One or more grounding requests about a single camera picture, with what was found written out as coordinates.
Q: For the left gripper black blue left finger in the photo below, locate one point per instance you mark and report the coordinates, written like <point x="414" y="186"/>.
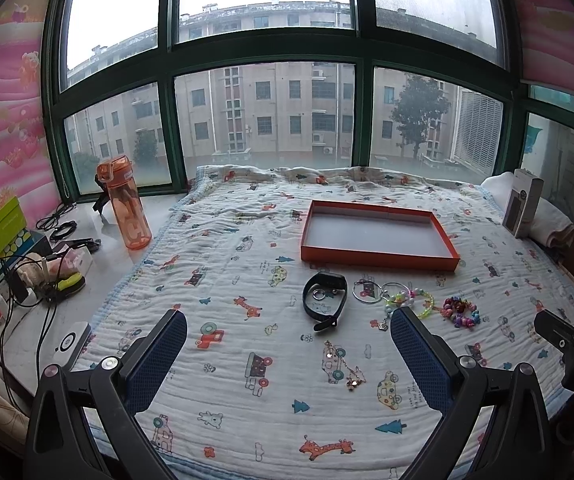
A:
<point x="83" y="423"/>

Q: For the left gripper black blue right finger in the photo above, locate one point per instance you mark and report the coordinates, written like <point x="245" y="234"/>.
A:
<point x="516" y="443"/>

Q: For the red bead dangle earring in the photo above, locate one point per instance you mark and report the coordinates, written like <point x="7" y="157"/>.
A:
<point x="337" y="370"/>

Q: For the black smart watch band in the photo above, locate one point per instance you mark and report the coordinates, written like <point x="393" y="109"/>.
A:
<point x="323" y="299"/>

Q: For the white round device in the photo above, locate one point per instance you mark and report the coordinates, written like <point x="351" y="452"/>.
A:
<point x="71" y="345"/>

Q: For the folded white towel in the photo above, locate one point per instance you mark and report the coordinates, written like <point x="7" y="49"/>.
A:
<point x="550" y="227"/>

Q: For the white power strip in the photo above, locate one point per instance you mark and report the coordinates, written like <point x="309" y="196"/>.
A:
<point x="13" y="310"/>

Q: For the yellow green black gadget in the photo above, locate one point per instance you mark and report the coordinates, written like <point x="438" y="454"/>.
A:
<point x="67" y="287"/>

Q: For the white grey product box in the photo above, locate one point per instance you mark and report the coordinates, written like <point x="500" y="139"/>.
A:
<point x="523" y="202"/>

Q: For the pink white small box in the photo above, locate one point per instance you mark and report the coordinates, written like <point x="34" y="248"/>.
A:
<point x="69" y="262"/>

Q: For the silver hoop earring with pearl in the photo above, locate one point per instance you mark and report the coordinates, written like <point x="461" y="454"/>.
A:
<point x="396" y="294"/>

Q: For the lime green box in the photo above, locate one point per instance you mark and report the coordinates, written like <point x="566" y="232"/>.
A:
<point x="15" y="236"/>

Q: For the large silver hoop earring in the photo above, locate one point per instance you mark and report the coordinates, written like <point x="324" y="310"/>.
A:
<point x="367" y="291"/>

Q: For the orange shallow box tray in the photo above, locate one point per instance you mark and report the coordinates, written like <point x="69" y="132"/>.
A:
<point x="352" y="234"/>

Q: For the orange plastic water bottle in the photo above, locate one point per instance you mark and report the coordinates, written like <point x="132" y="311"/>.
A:
<point x="115" y="177"/>

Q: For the cartoon print white quilt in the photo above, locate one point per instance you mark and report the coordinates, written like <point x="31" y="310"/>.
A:
<point x="246" y="398"/>

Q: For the pink curtain left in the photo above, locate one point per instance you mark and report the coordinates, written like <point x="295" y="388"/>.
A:
<point x="25" y="168"/>

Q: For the pink curtain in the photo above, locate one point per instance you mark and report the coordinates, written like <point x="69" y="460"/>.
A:
<point x="25" y="168"/>
<point x="547" y="32"/>

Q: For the pink curtain right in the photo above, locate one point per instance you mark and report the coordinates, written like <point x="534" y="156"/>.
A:
<point x="547" y="32"/>

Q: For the green window frame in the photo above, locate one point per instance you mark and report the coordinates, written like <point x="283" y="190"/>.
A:
<point x="366" y="46"/>

